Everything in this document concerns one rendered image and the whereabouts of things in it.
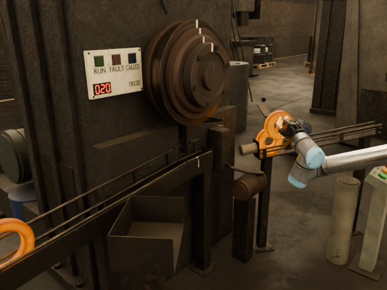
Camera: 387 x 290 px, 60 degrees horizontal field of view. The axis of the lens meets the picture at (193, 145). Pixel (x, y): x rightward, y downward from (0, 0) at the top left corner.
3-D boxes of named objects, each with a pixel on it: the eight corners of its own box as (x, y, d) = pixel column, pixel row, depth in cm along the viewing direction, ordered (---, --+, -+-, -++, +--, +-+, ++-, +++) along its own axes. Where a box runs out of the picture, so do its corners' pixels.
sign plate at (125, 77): (88, 99, 129) (83, 50, 123) (140, 90, 147) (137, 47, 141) (91, 99, 127) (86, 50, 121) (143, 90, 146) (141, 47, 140)
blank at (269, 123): (262, 113, 174) (265, 115, 171) (289, 107, 177) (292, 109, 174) (265, 141, 180) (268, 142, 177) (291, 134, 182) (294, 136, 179)
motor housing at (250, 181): (226, 258, 201) (228, 178, 184) (246, 241, 217) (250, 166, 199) (245, 267, 193) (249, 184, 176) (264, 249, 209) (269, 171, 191)
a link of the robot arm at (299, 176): (311, 186, 161) (322, 165, 154) (297, 192, 154) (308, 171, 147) (295, 174, 166) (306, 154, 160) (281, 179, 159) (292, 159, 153)
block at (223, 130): (206, 168, 190) (206, 128, 182) (215, 164, 195) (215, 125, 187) (222, 173, 183) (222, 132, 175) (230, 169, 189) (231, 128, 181)
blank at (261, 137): (264, 157, 194) (266, 159, 191) (250, 138, 188) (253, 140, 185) (284, 141, 194) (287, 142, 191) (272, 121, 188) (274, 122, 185)
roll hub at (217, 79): (182, 111, 143) (181, 44, 134) (221, 101, 163) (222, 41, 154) (193, 114, 140) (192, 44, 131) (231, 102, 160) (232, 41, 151)
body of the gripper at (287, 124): (295, 117, 167) (308, 129, 157) (292, 131, 171) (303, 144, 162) (281, 118, 165) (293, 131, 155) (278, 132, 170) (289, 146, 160)
